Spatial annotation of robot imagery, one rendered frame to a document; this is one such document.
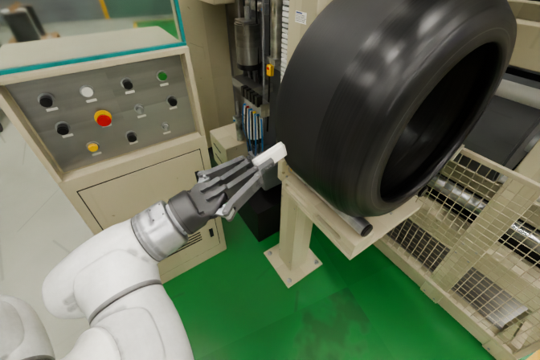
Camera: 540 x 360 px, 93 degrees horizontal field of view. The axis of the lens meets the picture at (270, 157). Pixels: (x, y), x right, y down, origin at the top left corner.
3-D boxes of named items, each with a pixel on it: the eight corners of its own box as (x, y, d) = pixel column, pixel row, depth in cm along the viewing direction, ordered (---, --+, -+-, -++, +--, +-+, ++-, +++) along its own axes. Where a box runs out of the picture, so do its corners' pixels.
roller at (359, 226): (289, 163, 94) (299, 159, 96) (288, 172, 97) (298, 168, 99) (364, 231, 72) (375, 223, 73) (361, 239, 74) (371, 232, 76)
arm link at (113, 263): (151, 224, 51) (178, 283, 45) (73, 275, 47) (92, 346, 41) (120, 204, 42) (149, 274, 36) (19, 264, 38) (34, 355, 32)
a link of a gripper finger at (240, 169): (209, 203, 49) (206, 199, 50) (256, 170, 52) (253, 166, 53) (201, 192, 46) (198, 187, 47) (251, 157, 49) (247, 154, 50)
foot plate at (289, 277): (263, 253, 167) (263, 251, 165) (296, 233, 178) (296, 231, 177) (288, 288, 149) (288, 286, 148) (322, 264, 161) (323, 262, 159)
